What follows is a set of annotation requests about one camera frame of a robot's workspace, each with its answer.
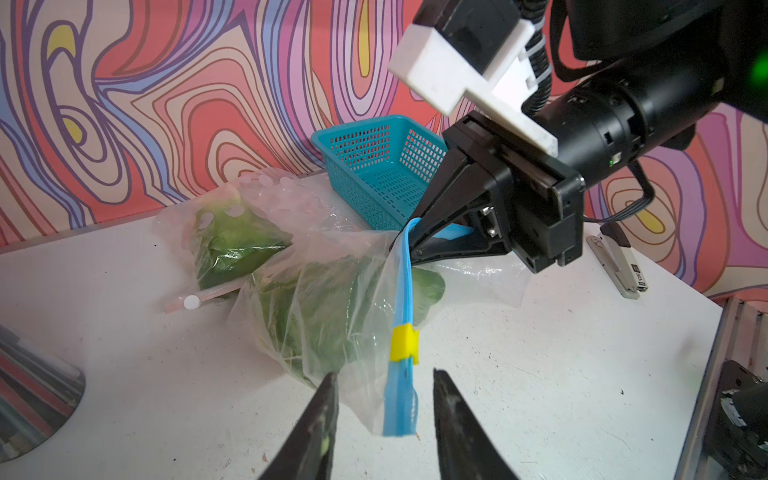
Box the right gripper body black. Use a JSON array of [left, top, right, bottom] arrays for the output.
[[443, 113, 585, 273]]

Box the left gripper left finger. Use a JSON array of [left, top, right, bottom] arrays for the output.
[[259, 373, 339, 480]]

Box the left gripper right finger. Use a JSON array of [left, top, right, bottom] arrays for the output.
[[433, 369, 519, 480]]

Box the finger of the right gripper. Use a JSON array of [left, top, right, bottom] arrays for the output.
[[402, 148, 501, 250], [410, 227, 510, 264]]

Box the clear zip-top bag blue seal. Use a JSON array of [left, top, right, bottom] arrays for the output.
[[228, 230, 530, 437]]

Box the chinese cabbage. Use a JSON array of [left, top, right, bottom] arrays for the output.
[[249, 255, 384, 386], [412, 268, 446, 327]]

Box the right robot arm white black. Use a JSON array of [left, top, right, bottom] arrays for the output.
[[389, 1, 767, 272]]

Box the small green cabbage in bag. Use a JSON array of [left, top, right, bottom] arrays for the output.
[[192, 203, 292, 289]]

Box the small clear bag pink seal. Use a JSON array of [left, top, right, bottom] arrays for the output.
[[152, 168, 358, 314]]

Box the grey black stapler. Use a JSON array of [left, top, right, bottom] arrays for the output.
[[586, 222, 648, 300]]

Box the teal plastic basket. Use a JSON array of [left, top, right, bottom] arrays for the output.
[[311, 115, 447, 231]]

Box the clear cup of pens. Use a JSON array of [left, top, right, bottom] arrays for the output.
[[0, 327, 86, 463]]

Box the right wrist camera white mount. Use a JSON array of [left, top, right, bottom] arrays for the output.
[[388, 1, 558, 156]]

